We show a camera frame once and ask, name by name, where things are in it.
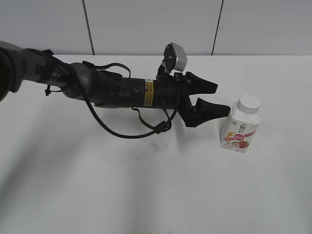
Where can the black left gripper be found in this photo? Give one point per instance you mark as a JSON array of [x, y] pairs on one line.
[[172, 92]]

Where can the white yili changqing yogurt bottle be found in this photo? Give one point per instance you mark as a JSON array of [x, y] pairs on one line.
[[239, 129]]

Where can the white plastic bottle cap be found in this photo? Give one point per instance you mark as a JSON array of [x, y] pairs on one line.
[[248, 104]]

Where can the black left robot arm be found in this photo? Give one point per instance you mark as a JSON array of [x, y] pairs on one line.
[[79, 80]]

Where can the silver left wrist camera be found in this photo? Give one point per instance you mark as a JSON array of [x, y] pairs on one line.
[[174, 58]]

